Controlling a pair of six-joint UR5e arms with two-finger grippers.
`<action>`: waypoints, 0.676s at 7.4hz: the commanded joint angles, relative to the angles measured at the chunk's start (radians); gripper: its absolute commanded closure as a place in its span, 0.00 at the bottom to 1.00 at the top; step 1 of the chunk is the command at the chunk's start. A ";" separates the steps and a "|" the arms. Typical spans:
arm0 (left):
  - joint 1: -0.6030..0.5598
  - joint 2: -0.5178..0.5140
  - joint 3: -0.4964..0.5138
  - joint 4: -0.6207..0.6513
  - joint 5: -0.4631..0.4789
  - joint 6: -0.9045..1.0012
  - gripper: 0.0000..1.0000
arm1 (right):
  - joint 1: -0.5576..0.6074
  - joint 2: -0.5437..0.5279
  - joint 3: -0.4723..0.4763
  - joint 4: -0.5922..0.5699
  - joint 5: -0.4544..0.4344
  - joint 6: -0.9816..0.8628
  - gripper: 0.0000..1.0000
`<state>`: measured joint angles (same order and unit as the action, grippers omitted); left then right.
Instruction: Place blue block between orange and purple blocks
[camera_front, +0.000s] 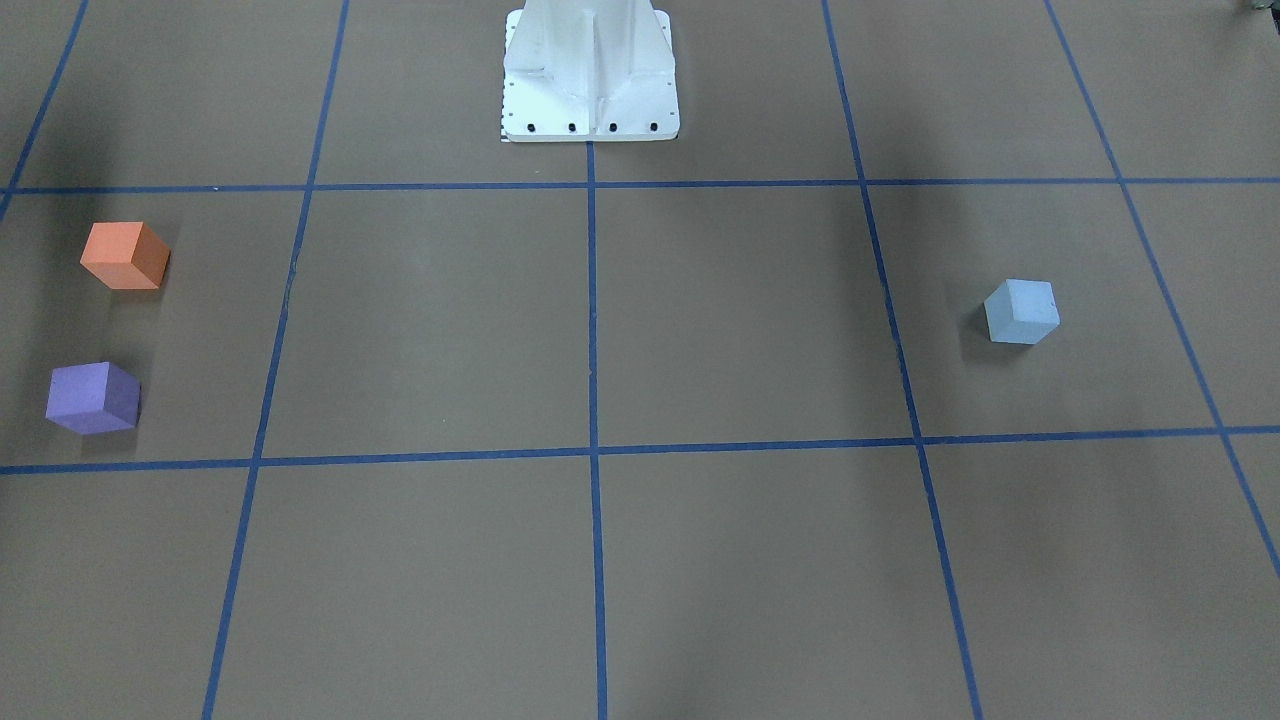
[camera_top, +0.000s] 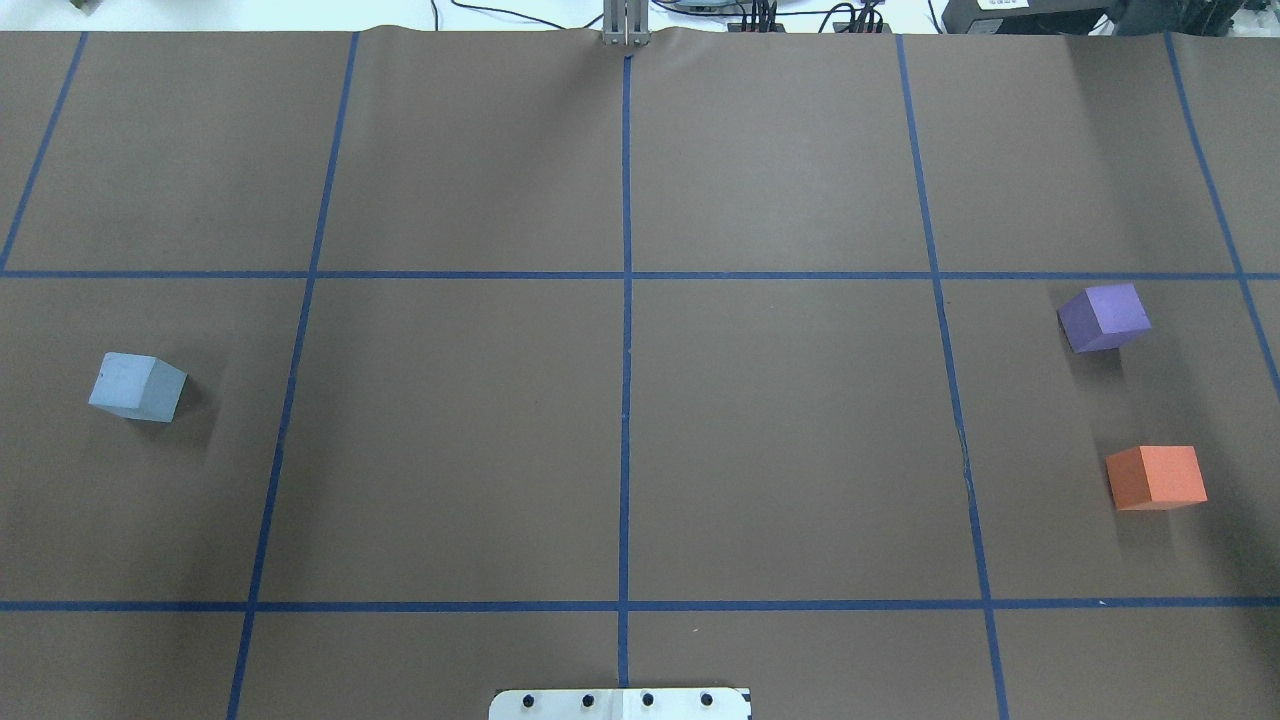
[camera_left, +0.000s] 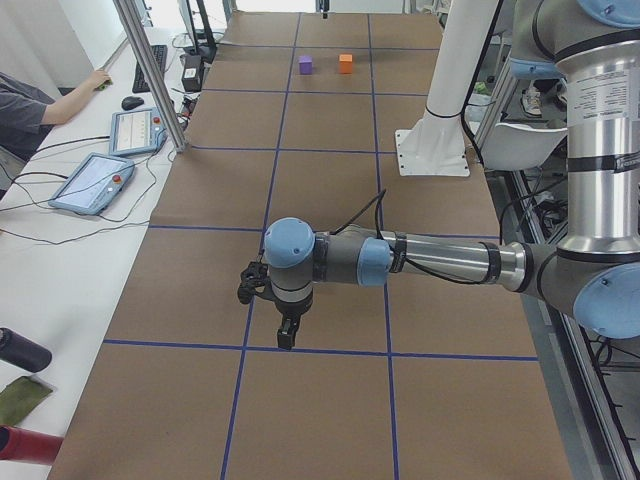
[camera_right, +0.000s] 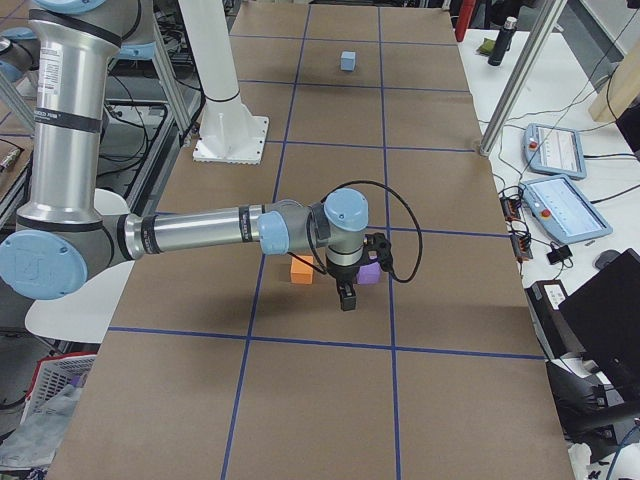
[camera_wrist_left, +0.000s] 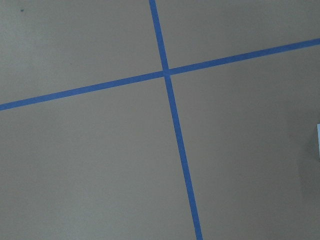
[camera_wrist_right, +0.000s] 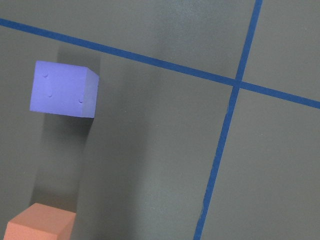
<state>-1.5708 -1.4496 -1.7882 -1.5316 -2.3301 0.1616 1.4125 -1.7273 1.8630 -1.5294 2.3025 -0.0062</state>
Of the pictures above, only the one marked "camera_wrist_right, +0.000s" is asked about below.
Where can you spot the purple foam block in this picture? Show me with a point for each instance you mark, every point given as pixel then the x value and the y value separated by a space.
pixel 64 89

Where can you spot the orange foam block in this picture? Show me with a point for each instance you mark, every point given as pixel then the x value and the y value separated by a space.
pixel 41 222

